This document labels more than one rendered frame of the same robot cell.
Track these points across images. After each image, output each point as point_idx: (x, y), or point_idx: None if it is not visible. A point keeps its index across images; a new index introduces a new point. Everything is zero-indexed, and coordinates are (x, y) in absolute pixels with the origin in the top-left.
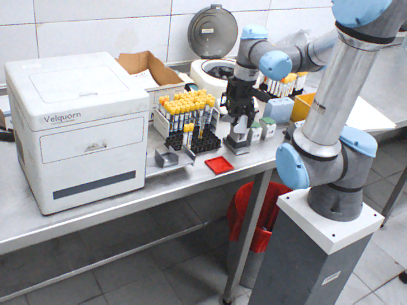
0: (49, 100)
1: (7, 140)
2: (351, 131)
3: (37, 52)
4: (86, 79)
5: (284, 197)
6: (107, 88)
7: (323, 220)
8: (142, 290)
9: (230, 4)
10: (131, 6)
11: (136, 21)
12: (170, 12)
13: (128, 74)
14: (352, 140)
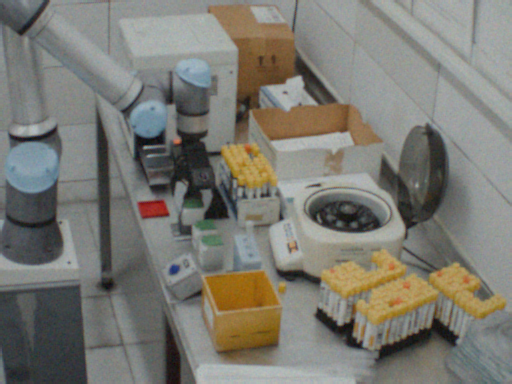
0: (135, 23)
1: (239, 105)
2: (37, 155)
3: (351, 74)
4: (169, 35)
5: (62, 221)
6: (149, 41)
7: None
8: None
9: (488, 165)
10: (405, 76)
11: (406, 100)
12: (432, 115)
13: (177, 50)
14: (20, 144)
